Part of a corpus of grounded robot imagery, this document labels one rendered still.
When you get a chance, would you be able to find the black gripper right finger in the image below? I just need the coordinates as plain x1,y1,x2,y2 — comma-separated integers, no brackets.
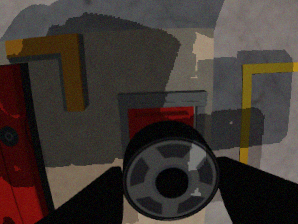
217,156,298,224

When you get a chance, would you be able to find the black and grey wheel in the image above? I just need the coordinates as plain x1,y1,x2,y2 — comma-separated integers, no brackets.
121,120,221,221

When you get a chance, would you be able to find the yellow rectangular outline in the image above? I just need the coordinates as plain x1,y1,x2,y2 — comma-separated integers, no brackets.
238,61,298,164

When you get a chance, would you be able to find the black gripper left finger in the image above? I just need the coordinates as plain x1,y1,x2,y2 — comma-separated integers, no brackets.
35,167,124,224

